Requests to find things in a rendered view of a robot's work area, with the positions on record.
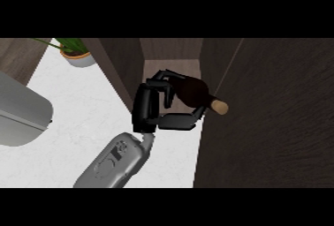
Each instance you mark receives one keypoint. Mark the dark wooden cabinet door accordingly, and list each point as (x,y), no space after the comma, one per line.
(265,114)

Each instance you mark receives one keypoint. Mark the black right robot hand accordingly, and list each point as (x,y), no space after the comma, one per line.
(145,109)

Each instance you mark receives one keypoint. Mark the grey rounded appliance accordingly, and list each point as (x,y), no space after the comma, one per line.
(19,113)

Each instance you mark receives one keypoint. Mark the dark wooden cabinet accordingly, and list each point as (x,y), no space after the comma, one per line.
(130,61)

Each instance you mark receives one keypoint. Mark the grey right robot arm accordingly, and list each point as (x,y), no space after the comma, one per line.
(114,163)

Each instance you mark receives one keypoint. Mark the dark wine bottle with cork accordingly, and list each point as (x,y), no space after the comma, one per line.
(194,91)

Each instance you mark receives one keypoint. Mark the potted green plant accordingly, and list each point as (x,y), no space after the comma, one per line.
(77,53)

